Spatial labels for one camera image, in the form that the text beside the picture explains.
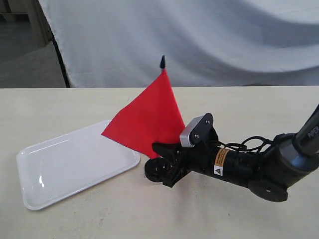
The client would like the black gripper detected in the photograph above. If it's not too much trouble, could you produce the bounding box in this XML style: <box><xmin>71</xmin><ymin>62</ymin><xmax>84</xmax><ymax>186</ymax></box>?
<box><xmin>152</xmin><ymin>127</ymin><xmax>239</xmax><ymax>188</ymax></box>

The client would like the red flag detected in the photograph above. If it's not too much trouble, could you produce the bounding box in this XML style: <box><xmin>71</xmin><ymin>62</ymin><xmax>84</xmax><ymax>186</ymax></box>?
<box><xmin>102</xmin><ymin>57</ymin><xmax>185</xmax><ymax>158</ymax></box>

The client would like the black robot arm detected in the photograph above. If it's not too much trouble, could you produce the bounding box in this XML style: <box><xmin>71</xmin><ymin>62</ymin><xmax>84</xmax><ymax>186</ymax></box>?
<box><xmin>144</xmin><ymin>110</ymin><xmax>319</xmax><ymax>202</ymax></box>

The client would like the black round flag base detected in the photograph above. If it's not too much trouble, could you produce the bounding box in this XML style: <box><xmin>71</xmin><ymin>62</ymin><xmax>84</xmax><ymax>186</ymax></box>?
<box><xmin>144</xmin><ymin>157</ymin><xmax>171</xmax><ymax>183</ymax></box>

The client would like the white rectangular plastic tray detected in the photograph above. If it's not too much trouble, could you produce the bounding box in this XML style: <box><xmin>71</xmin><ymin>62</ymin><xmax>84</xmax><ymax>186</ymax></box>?
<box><xmin>16</xmin><ymin>120</ymin><xmax>141</xmax><ymax>211</ymax></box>

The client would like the black backdrop stand pole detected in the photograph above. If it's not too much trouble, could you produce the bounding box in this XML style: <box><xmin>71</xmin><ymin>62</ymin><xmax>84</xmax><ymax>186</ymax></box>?
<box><xmin>50</xmin><ymin>28</ymin><xmax>71</xmax><ymax>88</ymax></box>

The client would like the white backdrop cloth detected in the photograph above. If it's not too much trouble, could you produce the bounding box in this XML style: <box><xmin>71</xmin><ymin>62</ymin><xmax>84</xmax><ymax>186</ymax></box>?
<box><xmin>40</xmin><ymin>0</ymin><xmax>319</xmax><ymax>88</ymax></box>

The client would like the wooden furniture in background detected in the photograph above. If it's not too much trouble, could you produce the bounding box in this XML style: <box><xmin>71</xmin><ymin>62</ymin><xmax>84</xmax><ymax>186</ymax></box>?
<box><xmin>0</xmin><ymin>0</ymin><xmax>53</xmax><ymax>47</ymax></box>

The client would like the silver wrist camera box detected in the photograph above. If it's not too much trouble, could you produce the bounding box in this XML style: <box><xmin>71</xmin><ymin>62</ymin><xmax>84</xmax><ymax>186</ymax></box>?
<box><xmin>179</xmin><ymin>113</ymin><xmax>213</xmax><ymax>148</ymax></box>

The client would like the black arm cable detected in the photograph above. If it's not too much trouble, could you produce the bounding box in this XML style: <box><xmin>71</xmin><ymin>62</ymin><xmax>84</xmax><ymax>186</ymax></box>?
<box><xmin>218</xmin><ymin>135</ymin><xmax>275</xmax><ymax>153</ymax></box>

